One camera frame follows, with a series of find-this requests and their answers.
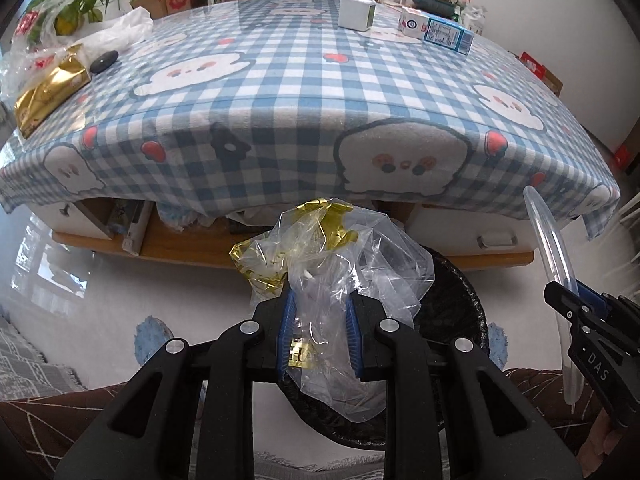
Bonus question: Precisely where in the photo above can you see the checked cartoon tablecloth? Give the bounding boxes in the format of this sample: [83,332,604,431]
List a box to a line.
[0,0,621,241]

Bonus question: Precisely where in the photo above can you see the clear plastic wrapper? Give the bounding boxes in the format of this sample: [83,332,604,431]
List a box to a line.
[522,185,583,406]

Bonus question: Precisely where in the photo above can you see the plain cardboard box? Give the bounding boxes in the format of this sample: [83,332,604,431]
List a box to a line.
[131,0,166,18]

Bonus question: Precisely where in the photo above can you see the colourful printed boxes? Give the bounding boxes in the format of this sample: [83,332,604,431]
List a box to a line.
[520,50,563,96]

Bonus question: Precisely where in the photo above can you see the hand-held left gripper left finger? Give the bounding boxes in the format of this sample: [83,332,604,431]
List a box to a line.
[54,290,301,480]

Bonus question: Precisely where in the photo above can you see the grey patterned rug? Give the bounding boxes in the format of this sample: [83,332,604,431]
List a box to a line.
[0,305,88,401]

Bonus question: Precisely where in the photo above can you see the small black oval object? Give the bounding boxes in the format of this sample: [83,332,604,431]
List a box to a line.
[90,50,119,73]

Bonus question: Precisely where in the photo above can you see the clear bag with gold wrappers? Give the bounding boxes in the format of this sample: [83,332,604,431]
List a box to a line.
[229,199,435,423]

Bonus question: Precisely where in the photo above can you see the white bag of supplies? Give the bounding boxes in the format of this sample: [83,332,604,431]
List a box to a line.
[457,2,488,36]

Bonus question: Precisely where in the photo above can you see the white pill bottle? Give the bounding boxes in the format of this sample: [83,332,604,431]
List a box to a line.
[338,0,377,31]

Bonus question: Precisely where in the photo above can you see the clear plastic bag red print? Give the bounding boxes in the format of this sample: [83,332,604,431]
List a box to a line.
[0,0,101,103]

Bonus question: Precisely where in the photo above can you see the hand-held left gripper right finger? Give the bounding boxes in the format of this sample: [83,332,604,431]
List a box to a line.
[345,290,586,480]

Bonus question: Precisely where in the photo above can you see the gold foil packet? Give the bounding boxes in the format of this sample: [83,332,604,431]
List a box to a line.
[12,45,93,140]

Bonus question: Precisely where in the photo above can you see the blue white milk carton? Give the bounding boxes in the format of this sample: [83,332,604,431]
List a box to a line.
[398,6,474,55]

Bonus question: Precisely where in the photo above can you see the person's brown patterned pants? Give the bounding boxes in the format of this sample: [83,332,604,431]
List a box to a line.
[0,367,611,480]

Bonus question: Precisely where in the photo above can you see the white narrow box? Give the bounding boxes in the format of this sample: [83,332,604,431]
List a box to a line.
[122,205,151,256]

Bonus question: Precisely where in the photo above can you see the black trash bin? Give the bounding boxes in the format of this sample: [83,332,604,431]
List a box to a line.
[250,245,488,448]

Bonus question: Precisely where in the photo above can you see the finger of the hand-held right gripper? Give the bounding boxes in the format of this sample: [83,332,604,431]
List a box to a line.
[544,282,583,325]
[575,282,632,322]

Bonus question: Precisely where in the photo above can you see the person's right hand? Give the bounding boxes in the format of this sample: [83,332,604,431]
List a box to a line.
[582,402,623,480]

